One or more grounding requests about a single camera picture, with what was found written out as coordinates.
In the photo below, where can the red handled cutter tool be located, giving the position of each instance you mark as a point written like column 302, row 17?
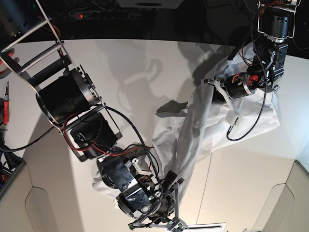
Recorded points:
column 6, row 114

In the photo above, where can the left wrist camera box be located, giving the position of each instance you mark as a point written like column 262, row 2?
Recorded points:
column 233, row 118

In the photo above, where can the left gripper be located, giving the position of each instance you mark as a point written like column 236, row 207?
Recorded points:
column 231, row 90

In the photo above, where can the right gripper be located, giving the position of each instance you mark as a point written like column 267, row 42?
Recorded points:
column 167, row 207

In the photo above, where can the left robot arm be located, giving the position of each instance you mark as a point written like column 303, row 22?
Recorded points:
column 263, row 50

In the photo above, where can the black power strip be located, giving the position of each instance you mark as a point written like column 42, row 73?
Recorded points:
column 96, row 14

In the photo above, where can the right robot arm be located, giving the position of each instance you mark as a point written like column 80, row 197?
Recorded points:
column 68, row 98

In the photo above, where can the black bag at left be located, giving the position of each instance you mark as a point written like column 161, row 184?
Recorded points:
column 9, row 164

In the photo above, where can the orange grey pliers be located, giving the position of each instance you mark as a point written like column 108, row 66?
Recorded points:
column 5, row 70

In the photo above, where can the white t-shirt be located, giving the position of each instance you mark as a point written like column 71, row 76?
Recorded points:
column 173, row 106

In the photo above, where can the white vent grille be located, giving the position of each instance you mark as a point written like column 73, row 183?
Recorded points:
column 216, row 227

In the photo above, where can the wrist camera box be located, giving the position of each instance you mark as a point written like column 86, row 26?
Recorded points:
column 177, row 225
column 233, row 118

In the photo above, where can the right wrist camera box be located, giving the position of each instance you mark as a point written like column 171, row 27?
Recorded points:
column 177, row 225

